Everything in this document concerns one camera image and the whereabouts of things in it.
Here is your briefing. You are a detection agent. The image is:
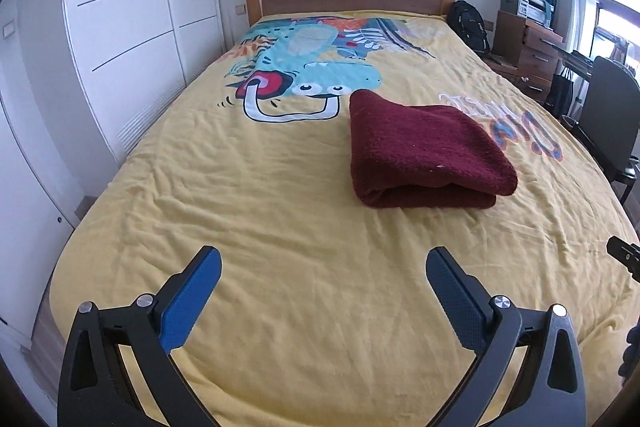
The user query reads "wooden drawer unit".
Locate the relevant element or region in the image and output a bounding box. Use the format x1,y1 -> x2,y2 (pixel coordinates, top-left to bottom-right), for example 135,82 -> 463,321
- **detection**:
492,9 -> 566,105

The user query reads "black office chair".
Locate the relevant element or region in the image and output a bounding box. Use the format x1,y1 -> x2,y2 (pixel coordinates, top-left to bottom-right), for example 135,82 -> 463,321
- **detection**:
570,56 -> 640,202

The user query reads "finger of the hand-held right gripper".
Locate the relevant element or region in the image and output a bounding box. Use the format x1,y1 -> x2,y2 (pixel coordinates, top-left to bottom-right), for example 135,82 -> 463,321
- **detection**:
606,237 -> 640,283

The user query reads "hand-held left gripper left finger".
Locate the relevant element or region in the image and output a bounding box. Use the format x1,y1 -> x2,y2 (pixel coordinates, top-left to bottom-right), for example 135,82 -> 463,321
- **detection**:
57,246 -> 222,427

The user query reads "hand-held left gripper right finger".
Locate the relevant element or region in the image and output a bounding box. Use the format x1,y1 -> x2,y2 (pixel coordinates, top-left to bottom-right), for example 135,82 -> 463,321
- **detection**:
425,247 -> 587,427

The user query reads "white wardrobe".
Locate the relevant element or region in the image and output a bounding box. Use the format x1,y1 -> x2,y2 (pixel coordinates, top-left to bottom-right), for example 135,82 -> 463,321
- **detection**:
0,0 -> 223,343

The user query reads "yellow printed bedspread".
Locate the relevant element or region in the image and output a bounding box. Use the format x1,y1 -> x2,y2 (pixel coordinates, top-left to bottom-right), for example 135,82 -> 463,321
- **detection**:
47,12 -> 640,427

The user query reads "black backpack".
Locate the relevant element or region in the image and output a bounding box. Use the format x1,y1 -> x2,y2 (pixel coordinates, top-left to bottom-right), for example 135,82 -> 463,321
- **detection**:
446,0 -> 492,55

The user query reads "maroon knit sweater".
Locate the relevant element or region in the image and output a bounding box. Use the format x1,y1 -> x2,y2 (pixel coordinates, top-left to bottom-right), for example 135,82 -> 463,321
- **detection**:
348,90 -> 518,210

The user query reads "black carrier bag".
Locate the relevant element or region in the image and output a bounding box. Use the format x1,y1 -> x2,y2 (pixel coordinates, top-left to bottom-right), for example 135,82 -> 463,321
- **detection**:
547,74 -> 581,118

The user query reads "white printer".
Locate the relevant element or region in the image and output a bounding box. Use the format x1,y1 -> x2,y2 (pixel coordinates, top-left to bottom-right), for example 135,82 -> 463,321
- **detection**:
500,0 -> 555,28

